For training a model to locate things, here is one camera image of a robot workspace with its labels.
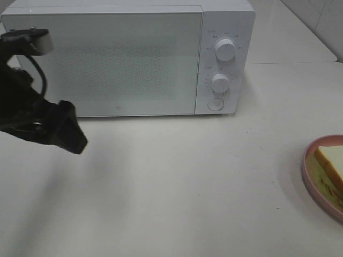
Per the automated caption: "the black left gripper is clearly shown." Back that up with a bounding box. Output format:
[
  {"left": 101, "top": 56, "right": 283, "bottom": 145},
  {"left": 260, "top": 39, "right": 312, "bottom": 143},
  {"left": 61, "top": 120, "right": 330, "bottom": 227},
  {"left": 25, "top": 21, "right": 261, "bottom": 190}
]
[{"left": 1, "top": 54, "right": 88, "bottom": 154}]

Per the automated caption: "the white microwave door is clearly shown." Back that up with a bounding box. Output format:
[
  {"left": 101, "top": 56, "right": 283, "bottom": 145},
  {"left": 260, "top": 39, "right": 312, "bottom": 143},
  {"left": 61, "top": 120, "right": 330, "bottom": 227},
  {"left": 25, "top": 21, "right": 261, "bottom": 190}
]
[{"left": 3, "top": 13, "right": 202, "bottom": 117}]

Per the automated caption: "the round door release button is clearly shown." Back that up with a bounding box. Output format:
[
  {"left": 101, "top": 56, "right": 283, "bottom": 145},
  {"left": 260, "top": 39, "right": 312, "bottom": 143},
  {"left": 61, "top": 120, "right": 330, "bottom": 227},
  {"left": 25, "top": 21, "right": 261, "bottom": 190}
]
[{"left": 207, "top": 98, "right": 224, "bottom": 111}]

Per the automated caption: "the white timer knob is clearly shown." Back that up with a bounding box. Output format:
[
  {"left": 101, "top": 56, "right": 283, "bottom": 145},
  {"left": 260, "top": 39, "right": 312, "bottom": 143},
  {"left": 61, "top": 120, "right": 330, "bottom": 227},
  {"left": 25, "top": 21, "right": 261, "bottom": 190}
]
[{"left": 210, "top": 73, "right": 230, "bottom": 94}]

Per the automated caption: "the white bread sandwich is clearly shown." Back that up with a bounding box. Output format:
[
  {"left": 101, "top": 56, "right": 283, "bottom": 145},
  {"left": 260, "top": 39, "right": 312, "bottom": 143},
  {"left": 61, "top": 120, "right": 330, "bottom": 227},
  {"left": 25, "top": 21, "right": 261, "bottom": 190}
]
[{"left": 305, "top": 145, "right": 342, "bottom": 210}]

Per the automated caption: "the pink round plate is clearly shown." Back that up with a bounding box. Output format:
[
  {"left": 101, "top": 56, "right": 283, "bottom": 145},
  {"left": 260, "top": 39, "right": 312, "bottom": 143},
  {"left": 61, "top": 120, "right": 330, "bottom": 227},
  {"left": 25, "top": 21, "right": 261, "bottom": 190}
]
[{"left": 301, "top": 134, "right": 342, "bottom": 224}]

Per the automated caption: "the white microwave oven body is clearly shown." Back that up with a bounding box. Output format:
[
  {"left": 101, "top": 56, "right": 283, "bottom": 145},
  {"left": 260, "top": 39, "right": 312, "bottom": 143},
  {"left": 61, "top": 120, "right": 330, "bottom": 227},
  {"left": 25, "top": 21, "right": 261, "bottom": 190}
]
[{"left": 1, "top": 1, "right": 255, "bottom": 117}]

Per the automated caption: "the upper white power knob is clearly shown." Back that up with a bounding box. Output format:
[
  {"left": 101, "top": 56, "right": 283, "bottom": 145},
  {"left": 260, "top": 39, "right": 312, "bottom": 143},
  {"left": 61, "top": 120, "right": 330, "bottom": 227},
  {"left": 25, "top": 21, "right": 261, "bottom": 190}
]
[{"left": 214, "top": 37, "right": 237, "bottom": 62}]

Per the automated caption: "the black left camera cable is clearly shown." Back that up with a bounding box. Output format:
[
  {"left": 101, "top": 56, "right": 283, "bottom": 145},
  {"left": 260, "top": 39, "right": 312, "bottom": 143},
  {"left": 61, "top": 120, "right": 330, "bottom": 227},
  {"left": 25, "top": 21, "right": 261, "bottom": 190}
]
[{"left": 25, "top": 53, "right": 48, "bottom": 97}]

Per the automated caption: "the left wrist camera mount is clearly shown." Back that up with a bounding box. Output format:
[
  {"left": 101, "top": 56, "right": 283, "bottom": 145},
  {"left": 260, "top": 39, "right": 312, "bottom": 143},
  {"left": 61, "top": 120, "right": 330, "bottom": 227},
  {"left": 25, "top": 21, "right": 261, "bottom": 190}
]
[{"left": 1, "top": 28, "right": 54, "bottom": 56}]

